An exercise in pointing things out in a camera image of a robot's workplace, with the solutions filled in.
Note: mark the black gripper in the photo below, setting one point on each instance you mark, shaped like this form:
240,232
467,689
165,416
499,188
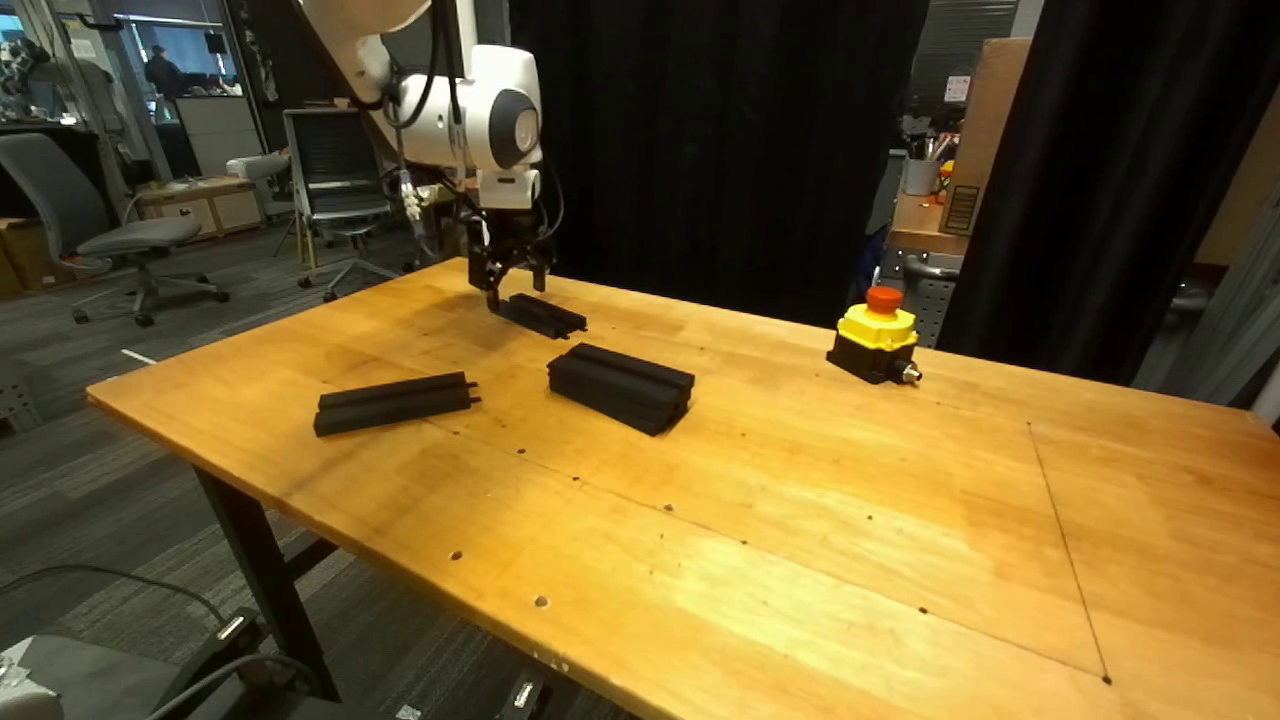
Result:
510,232

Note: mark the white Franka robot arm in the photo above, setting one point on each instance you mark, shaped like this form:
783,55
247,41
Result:
462,113

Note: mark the white vertical pole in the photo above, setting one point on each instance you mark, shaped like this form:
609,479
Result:
467,22

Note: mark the wooden drawer cabinet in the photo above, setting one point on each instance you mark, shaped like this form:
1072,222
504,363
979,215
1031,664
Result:
223,206

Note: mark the yellow red emergency stop button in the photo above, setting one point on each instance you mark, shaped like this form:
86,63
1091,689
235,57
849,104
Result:
874,335

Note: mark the grey office chair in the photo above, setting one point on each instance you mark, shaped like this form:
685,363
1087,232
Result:
127,243

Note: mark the black table leg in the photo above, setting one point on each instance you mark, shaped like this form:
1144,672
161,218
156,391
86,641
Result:
267,574

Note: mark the small cardboard box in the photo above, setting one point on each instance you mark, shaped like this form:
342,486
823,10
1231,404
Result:
923,218

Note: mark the white cup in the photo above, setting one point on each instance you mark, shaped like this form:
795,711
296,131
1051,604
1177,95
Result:
918,173

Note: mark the brown cardboard box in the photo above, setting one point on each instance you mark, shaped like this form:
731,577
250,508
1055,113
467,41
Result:
19,263

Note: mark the tall cardboard box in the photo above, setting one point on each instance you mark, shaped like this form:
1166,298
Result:
986,113

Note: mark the grey padded seat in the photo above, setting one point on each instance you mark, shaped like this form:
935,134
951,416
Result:
104,672

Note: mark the narrow black curtain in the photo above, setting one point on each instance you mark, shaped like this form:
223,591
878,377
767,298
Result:
1121,173

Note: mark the grey fabric panel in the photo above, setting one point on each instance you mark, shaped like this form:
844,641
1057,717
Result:
1240,335

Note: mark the grey metal frame cart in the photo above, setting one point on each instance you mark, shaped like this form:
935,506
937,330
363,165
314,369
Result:
332,163

